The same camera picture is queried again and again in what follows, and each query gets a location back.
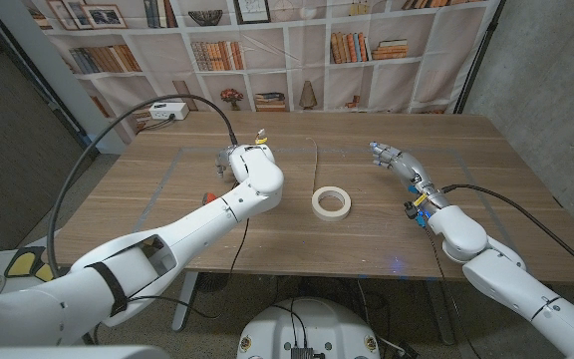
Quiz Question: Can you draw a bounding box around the black backdrop stand pole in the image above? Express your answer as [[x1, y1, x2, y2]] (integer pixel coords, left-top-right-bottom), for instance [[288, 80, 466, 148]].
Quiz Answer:
[[453, 0, 507, 115]]

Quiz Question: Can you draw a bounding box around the cream masking tape roll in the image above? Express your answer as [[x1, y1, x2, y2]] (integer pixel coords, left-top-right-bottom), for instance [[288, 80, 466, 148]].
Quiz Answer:
[[305, 137, 353, 222]]

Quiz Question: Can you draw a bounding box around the grey table leg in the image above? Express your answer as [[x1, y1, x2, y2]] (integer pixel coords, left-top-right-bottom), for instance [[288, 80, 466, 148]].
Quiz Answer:
[[424, 278, 457, 346]]

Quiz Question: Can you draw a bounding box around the yellow black pad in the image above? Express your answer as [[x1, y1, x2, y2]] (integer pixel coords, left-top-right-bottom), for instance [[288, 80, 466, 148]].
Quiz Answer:
[[3, 246, 55, 282]]

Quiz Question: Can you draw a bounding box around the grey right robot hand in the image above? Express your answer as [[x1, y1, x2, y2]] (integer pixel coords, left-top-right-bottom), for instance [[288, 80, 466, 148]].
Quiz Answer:
[[370, 142, 450, 210]]

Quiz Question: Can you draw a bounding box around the printed bookshelf backdrop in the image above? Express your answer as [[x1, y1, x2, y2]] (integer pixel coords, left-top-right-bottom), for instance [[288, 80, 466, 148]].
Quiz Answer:
[[20, 0, 502, 146]]

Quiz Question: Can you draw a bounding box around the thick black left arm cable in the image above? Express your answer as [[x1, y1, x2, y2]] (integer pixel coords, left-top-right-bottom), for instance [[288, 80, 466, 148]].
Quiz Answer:
[[46, 93, 240, 279]]

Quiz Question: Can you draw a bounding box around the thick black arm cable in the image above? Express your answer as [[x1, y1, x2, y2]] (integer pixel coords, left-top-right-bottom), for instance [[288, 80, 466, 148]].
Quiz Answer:
[[46, 93, 240, 279], [439, 182, 574, 284]]

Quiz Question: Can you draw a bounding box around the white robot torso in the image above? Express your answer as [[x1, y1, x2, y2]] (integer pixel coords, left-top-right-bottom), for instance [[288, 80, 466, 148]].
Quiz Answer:
[[236, 297, 382, 359]]

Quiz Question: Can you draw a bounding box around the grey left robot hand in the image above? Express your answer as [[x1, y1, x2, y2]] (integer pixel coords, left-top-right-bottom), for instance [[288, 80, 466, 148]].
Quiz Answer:
[[215, 145, 241, 179]]

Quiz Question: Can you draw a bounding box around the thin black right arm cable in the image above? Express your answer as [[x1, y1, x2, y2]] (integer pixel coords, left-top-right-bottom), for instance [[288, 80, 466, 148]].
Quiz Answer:
[[422, 223, 472, 359]]

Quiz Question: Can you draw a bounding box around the white power strip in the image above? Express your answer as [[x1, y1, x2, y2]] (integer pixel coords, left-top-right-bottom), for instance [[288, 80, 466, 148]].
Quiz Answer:
[[147, 102, 190, 122]]

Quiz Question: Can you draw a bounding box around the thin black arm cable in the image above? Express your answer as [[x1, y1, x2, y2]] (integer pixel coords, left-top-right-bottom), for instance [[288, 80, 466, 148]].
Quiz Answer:
[[422, 223, 472, 359], [127, 217, 251, 320]]

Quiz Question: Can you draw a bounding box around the white table leg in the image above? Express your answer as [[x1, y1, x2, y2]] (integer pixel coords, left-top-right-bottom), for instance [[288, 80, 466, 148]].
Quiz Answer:
[[171, 271, 199, 333]]

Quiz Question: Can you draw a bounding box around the black power strip cable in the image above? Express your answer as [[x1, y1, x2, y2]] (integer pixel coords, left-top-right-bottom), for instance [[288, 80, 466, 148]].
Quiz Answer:
[[140, 115, 176, 134]]

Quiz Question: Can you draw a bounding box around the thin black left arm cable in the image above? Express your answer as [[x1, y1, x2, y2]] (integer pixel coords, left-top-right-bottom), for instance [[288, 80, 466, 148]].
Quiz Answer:
[[127, 217, 251, 320]]

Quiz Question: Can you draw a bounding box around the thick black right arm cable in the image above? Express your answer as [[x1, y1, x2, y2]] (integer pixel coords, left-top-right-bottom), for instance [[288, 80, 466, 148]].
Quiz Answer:
[[439, 182, 574, 284]]

